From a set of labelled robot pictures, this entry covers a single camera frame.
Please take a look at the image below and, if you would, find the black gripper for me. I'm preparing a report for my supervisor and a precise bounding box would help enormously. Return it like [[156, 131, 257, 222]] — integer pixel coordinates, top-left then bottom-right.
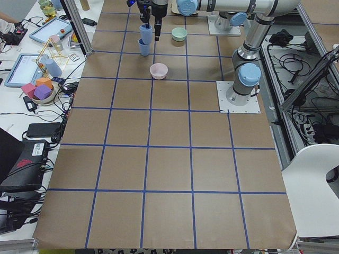
[[154, 12, 163, 41], [139, 6, 150, 29]]

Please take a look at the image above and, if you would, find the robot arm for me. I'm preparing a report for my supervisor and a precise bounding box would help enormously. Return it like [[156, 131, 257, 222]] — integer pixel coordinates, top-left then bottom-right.
[[136, 1, 256, 41], [177, 1, 300, 106]]

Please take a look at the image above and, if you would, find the mint green bowl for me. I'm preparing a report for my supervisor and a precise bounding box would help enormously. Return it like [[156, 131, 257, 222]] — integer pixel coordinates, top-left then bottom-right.
[[171, 27, 188, 42]]

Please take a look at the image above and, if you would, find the pink bowl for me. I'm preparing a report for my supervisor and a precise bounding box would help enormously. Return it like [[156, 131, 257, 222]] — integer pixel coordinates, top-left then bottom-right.
[[149, 63, 168, 80]]

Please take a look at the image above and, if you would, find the black power adapter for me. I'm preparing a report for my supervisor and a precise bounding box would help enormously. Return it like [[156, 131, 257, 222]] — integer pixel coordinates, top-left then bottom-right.
[[82, 18, 97, 26]]

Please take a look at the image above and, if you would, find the small remote control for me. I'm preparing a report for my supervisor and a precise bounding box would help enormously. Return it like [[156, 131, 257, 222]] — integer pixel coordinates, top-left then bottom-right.
[[68, 53, 80, 62]]

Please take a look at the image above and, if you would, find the far teach pendant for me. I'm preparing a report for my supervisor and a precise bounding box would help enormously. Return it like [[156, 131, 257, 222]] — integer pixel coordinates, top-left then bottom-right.
[[29, 18, 73, 43]]

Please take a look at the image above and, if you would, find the teach pendant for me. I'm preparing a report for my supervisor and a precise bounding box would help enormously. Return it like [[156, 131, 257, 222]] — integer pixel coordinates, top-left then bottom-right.
[[4, 53, 43, 87], [29, 18, 73, 43]]

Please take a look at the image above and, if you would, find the pale pink cup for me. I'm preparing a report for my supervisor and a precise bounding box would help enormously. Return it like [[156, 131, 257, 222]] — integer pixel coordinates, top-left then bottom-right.
[[50, 34, 64, 51]]

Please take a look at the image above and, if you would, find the light blue cup on rack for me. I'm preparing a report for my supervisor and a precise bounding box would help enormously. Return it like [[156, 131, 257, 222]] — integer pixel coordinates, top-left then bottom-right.
[[46, 59, 62, 77]]

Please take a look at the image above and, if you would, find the bowl of foam blocks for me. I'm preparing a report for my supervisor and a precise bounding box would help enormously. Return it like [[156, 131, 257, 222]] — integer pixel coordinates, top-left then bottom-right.
[[21, 77, 56, 106]]

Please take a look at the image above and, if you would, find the near teach pendant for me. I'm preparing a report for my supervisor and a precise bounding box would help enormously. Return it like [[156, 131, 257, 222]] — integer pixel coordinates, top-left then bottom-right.
[[4, 53, 43, 87]]

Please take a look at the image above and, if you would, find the white chair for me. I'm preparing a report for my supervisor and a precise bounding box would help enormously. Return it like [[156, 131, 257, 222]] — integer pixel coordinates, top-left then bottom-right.
[[282, 144, 338, 238]]

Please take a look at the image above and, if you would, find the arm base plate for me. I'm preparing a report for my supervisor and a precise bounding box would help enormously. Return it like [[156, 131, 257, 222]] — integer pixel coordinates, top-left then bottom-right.
[[216, 81, 261, 114], [208, 13, 241, 37]]

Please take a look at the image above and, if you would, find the aluminium frame post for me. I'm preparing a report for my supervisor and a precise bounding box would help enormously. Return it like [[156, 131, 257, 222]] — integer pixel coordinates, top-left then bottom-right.
[[60, 0, 93, 56]]

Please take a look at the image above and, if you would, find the gold wire rack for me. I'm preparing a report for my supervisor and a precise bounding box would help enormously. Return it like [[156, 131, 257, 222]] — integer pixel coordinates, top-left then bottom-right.
[[35, 39, 69, 78]]

